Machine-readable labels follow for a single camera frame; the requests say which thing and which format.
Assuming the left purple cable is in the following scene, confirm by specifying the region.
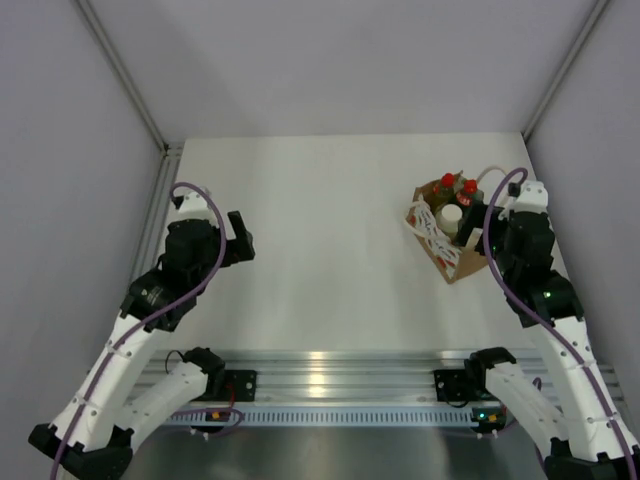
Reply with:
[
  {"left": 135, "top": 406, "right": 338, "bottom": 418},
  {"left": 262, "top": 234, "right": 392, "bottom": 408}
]
[{"left": 48, "top": 181, "right": 228, "bottom": 480}]

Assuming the pale green white-capped bottle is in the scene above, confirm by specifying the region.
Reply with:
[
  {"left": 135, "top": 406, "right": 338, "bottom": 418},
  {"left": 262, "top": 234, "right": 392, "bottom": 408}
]
[{"left": 436, "top": 204, "right": 463, "bottom": 240}]

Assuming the watermelon print canvas bag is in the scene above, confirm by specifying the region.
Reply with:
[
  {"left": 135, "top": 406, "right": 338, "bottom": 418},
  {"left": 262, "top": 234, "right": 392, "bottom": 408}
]
[{"left": 403, "top": 165, "right": 506, "bottom": 284}]

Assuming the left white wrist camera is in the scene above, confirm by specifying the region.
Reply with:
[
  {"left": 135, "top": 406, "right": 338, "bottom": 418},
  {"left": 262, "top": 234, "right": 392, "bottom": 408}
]
[{"left": 172, "top": 190, "right": 214, "bottom": 221}]

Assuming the yellow dish soap bottle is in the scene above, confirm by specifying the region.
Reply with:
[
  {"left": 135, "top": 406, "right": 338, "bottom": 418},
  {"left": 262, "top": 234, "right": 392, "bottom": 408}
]
[{"left": 453, "top": 179, "right": 484, "bottom": 209}]

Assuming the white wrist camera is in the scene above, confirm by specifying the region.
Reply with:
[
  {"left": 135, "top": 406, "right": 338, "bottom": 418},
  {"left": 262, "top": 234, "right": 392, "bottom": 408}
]
[
  {"left": 504, "top": 180, "right": 549, "bottom": 217},
  {"left": 172, "top": 190, "right": 214, "bottom": 221}
]

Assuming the white slotted cable duct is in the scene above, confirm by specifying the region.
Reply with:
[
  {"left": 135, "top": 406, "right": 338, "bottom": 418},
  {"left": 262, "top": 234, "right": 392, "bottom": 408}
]
[{"left": 164, "top": 406, "right": 481, "bottom": 427}]

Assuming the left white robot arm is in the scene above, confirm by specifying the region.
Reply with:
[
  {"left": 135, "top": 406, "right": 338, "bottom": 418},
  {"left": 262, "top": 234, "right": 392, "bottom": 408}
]
[{"left": 29, "top": 211, "right": 255, "bottom": 479}]

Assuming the right aluminium frame post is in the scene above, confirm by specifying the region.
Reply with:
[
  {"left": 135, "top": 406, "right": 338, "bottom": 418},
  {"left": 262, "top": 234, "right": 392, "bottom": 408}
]
[{"left": 521, "top": 0, "right": 613, "bottom": 144}]

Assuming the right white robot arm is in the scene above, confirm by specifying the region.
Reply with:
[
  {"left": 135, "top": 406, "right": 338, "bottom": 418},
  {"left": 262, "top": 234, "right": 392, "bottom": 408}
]
[{"left": 465, "top": 201, "right": 639, "bottom": 479}]

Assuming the aluminium frame post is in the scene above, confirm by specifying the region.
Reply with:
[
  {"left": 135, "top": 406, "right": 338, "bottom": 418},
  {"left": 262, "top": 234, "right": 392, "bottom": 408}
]
[
  {"left": 521, "top": 0, "right": 613, "bottom": 144},
  {"left": 71, "top": 0, "right": 183, "bottom": 271}
]

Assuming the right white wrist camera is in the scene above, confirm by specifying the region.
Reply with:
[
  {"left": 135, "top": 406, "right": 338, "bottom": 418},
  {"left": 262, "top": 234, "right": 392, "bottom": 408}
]
[{"left": 504, "top": 180, "right": 549, "bottom": 217}]

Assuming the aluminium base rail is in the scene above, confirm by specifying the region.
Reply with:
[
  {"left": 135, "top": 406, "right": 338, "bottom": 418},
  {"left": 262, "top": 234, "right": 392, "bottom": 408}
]
[{"left": 84, "top": 348, "right": 626, "bottom": 404}]

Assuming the left aluminium frame post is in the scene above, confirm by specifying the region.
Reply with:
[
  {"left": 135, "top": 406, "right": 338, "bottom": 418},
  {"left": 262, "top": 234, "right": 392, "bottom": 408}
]
[{"left": 71, "top": 0, "right": 183, "bottom": 271}]

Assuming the green dish soap bottle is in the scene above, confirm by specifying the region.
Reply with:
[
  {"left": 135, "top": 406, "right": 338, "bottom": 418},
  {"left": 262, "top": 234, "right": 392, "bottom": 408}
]
[{"left": 431, "top": 173, "right": 463, "bottom": 213}]

